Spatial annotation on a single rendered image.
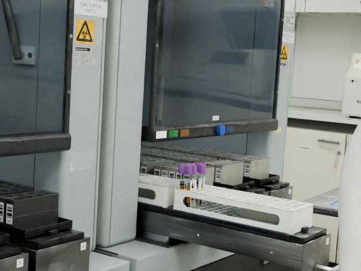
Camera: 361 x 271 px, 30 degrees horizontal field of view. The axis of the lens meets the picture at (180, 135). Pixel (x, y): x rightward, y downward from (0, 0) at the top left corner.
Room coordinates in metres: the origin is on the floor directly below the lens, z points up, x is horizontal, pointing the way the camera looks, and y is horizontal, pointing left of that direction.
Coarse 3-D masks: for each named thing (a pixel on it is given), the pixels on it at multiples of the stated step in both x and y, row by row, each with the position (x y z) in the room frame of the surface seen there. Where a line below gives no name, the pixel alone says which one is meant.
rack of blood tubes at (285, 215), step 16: (176, 192) 1.48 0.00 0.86; (192, 192) 1.45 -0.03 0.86; (208, 192) 1.45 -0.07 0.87; (224, 192) 1.47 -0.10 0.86; (240, 192) 1.49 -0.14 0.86; (176, 208) 1.48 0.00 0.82; (192, 208) 1.45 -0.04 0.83; (208, 208) 1.48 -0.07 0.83; (224, 208) 1.47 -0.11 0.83; (240, 208) 1.49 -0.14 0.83; (256, 208) 1.36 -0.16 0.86; (272, 208) 1.34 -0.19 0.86; (288, 208) 1.34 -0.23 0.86; (304, 208) 1.35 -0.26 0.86; (256, 224) 1.36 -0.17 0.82; (272, 224) 1.43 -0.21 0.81; (288, 224) 1.32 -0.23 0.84; (304, 224) 1.36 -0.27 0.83
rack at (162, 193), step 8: (144, 176) 1.62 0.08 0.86; (152, 176) 1.62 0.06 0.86; (160, 176) 1.63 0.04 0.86; (144, 184) 1.53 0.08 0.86; (152, 184) 1.52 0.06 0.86; (160, 184) 1.52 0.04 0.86; (168, 184) 1.52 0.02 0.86; (176, 184) 1.53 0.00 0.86; (144, 192) 1.65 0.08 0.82; (152, 192) 1.64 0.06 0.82; (160, 192) 1.51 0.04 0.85; (168, 192) 1.50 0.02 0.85; (144, 200) 1.53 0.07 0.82; (152, 200) 1.52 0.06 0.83; (160, 200) 1.50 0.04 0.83; (168, 200) 1.50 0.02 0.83
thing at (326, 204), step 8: (328, 192) 1.79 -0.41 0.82; (336, 192) 1.80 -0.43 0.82; (312, 200) 1.67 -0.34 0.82; (320, 200) 1.68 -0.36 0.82; (328, 200) 1.69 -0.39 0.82; (336, 200) 1.69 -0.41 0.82; (320, 208) 1.60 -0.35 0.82; (328, 208) 1.59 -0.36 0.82; (336, 208) 1.59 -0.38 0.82; (336, 216) 1.58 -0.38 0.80
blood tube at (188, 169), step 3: (186, 168) 1.47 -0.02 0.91; (189, 168) 1.46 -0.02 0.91; (186, 171) 1.47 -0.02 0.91; (189, 171) 1.46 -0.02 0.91; (186, 174) 1.47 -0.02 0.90; (189, 174) 1.46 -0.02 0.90; (186, 177) 1.47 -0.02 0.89; (189, 177) 1.47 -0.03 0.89; (186, 180) 1.47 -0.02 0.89; (189, 180) 1.47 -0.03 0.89; (186, 183) 1.47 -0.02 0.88; (189, 183) 1.47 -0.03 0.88; (186, 186) 1.47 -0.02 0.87; (189, 186) 1.47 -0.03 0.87; (186, 189) 1.47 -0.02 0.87; (189, 189) 1.47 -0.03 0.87; (186, 198) 1.47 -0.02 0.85; (189, 198) 1.47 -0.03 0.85; (186, 201) 1.47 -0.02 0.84; (189, 201) 1.47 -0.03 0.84; (186, 204) 1.47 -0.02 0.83; (189, 204) 1.47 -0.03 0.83
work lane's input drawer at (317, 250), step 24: (144, 216) 1.51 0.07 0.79; (168, 216) 1.47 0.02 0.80; (192, 216) 1.44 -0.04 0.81; (192, 240) 1.43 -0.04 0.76; (216, 240) 1.39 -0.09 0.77; (240, 240) 1.36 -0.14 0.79; (264, 240) 1.33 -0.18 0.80; (288, 240) 1.31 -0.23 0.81; (312, 240) 1.33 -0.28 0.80; (288, 264) 1.30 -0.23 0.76; (312, 264) 1.32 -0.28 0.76
